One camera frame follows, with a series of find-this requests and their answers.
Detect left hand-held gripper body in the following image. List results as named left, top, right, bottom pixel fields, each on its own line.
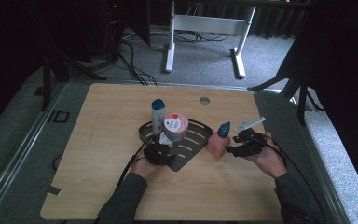
left=143, top=132, right=177, bottom=166

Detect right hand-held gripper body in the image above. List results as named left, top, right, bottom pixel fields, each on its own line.
left=232, top=116, right=269, bottom=158

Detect pink bottle with blue pump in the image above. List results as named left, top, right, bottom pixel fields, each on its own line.
left=206, top=120, right=233, bottom=159

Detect pink jar with white lid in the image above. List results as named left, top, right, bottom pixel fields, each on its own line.
left=162, top=112, right=190, bottom=144

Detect black corner shelf tray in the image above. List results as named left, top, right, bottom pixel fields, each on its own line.
left=138, top=118, right=214, bottom=173

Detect white bottle with blue cap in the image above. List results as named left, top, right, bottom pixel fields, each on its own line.
left=150, top=98, right=167, bottom=135

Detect person's left hand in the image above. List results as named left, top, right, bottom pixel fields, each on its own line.
left=130, top=154, right=165, bottom=180

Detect person's right hand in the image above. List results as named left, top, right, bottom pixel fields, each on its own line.
left=244, top=133, right=289, bottom=180

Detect black metal stand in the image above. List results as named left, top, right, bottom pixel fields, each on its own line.
left=247, top=62, right=324, bottom=127
left=39, top=46, right=107, bottom=112

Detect grey tape piece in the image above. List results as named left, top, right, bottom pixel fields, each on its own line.
left=39, top=184, right=62, bottom=197

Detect dark pleated curtain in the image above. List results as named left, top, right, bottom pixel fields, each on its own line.
left=250, top=6, right=307, bottom=40

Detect dark computer tower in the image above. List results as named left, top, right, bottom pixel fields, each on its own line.
left=88, top=0, right=126, bottom=60

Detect metal floor rail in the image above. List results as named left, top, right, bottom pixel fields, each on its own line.
left=287, top=92, right=352, bottom=224
left=0, top=81, right=67, bottom=217

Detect black floor cables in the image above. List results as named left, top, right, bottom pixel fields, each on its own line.
left=117, top=29, right=233, bottom=87

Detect white desk frame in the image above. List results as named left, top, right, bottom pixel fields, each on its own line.
left=164, top=0, right=257, bottom=79

